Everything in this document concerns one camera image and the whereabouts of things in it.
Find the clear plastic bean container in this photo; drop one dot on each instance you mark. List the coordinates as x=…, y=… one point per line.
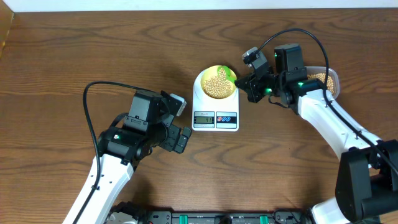
x=314, y=70

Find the pile of dried soybeans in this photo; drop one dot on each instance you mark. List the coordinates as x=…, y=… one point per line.
x=321, y=76

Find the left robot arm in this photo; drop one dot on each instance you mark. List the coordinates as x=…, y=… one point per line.
x=118, y=152

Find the yellow plastic bowl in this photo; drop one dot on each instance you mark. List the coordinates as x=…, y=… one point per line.
x=212, y=71

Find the soybeans in yellow bowl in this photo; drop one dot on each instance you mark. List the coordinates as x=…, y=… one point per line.
x=217, y=87

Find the white digital kitchen scale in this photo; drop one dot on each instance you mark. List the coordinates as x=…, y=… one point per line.
x=209, y=114

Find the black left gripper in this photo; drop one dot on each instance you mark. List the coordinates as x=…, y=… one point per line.
x=170, y=142

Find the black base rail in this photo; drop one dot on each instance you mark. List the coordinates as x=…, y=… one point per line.
x=127, y=212

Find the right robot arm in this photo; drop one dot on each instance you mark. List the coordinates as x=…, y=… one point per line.
x=366, y=185

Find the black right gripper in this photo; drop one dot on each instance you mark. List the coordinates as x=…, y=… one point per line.
x=250, y=88

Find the green plastic measuring scoop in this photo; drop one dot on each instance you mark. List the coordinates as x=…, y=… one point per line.
x=225, y=73

